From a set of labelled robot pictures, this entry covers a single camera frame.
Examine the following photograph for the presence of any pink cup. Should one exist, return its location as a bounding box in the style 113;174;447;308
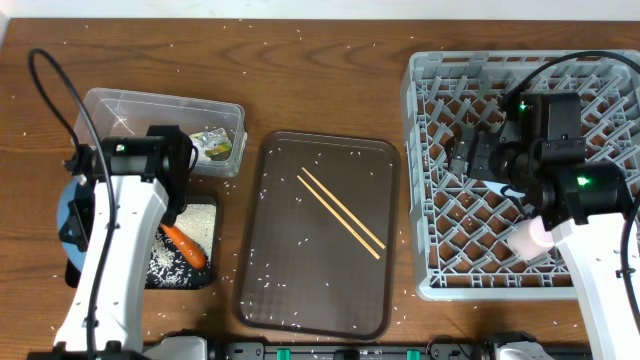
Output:
506;216;555;261

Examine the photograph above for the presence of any clear plastic bin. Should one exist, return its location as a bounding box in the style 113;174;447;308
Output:
84;88;247;178

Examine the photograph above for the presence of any orange carrot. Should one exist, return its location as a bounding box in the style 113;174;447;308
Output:
161;224;207;270

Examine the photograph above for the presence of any wooden chopstick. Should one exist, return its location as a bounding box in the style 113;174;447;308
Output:
296;175;380;260
302;167;386;250

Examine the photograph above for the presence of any green snack wrapper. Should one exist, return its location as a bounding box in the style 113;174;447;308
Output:
190;128;233;161

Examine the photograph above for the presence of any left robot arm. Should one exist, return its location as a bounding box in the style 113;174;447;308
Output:
28;125;193;359

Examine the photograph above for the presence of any brown serving tray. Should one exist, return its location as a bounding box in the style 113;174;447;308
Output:
234;131;399;341

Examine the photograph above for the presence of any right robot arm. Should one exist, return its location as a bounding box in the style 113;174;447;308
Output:
445;91;639;359

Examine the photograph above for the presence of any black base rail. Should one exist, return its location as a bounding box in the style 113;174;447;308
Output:
144;327;591;360

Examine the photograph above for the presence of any large blue plate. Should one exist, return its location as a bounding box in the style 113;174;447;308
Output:
56;178;95;272

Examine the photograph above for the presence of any grey dishwasher rack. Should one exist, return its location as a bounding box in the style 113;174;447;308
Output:
400;50;639;301

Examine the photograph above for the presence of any black waste tray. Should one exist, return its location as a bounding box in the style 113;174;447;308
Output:
64;194;219;291

